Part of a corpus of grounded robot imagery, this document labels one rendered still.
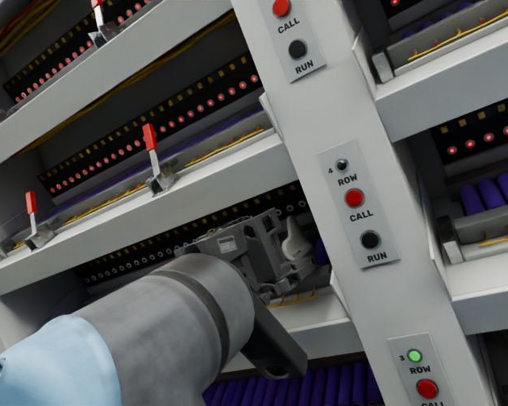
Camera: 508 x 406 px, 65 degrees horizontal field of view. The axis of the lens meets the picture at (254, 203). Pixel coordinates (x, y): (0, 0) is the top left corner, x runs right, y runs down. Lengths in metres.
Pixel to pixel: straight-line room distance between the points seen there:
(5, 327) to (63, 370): 0.64
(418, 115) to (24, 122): 0.53
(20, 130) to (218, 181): 0.34
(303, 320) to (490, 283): 0.19
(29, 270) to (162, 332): 0.51
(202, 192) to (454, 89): 0.28
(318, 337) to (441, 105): 0.26
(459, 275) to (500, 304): 0.04
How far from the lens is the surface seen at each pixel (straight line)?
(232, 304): 0.29
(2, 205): 0.90
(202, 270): 0.30
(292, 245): 0.45
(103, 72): 0.56
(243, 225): 0.38
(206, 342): 0.26
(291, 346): 0.41
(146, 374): 0.23
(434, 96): 0.39
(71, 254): 0.65
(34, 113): 0.66
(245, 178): 0.44
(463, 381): 0.45
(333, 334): 0.45
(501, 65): 0.40
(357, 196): 0.39
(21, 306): 0.86
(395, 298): 0.42
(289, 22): 0.42
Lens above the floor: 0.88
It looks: level
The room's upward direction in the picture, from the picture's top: 21 degrees counter-clockwise
